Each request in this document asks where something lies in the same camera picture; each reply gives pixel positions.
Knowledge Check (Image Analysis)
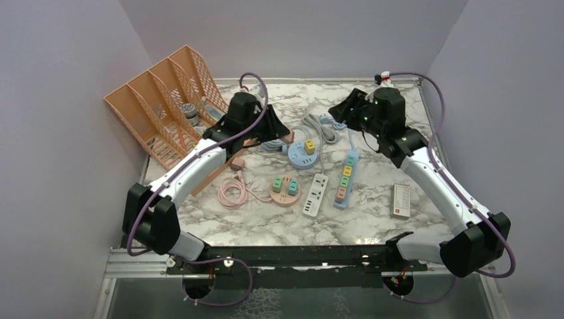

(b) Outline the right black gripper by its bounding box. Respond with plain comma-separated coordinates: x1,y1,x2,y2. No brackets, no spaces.
329,88,384,140

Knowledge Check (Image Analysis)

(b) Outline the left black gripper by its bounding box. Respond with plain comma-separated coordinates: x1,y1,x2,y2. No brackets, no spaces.
242,104,290,143

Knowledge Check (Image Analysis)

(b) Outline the yellow plug adapter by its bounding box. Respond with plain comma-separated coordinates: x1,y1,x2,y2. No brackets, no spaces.
342,165,353,177
304,139,315,156

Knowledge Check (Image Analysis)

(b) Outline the teal plug adapter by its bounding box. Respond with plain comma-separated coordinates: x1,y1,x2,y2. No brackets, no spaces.
345,155,357,167
287,179,299,196

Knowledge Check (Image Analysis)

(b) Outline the green plug adapter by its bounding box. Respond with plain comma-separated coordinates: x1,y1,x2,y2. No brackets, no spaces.
339,176,351,189
272,176,283,193

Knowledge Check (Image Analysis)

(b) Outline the pink plug adapter small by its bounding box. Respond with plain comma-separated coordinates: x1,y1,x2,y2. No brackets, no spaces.
335,187,347,203

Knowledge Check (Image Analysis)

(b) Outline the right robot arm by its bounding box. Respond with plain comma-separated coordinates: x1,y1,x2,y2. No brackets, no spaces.
329,87,511,278

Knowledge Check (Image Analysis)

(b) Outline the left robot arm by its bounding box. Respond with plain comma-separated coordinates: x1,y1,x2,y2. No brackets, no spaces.
122,92,291,273

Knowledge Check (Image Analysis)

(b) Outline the blue round power socket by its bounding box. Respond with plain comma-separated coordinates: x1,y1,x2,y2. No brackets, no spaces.
285,140,319,170

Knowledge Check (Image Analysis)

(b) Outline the white power strip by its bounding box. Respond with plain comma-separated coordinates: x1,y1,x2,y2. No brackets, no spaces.
302,173,328,217

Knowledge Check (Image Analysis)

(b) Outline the pink round power socket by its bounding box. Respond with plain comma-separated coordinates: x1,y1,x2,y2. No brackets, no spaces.
269,175,301,207

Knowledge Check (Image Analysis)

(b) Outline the blue power strip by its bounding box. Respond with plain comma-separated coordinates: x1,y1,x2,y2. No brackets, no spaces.
333,150,359,210

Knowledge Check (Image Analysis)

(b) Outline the small white red box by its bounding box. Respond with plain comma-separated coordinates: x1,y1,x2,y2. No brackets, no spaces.
391,184,411,220

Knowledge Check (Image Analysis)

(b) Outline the orange plastic file rack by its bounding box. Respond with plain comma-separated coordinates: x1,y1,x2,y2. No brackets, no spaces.
104,45,228,171

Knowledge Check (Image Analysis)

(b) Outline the light blue power cable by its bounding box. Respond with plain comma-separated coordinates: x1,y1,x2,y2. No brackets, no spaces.
319,113,358,153

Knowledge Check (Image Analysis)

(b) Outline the blue coiled cable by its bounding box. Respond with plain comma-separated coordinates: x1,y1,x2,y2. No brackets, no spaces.
261,125,311,154

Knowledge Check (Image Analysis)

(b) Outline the grey coiled cable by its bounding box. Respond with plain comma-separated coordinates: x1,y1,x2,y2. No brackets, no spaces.
301,113,341,146

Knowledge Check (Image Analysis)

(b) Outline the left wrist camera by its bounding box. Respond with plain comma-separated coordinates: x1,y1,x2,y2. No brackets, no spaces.
249,84,269,106

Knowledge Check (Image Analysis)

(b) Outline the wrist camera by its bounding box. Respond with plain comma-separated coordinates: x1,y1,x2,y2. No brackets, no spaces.
374,71,394,88
249,84,269,106

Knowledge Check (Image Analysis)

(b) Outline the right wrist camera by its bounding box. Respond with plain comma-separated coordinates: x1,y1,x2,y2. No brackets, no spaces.
374,71,394,88

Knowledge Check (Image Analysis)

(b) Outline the pink coiled cable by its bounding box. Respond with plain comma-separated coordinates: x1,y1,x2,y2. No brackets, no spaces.
217,171,273,210

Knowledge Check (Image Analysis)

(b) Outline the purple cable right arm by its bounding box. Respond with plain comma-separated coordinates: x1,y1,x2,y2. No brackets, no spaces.
387,71,516,279

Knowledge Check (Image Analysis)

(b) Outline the black mounting rail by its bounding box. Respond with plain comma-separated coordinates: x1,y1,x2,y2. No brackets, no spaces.
166,245,428,290

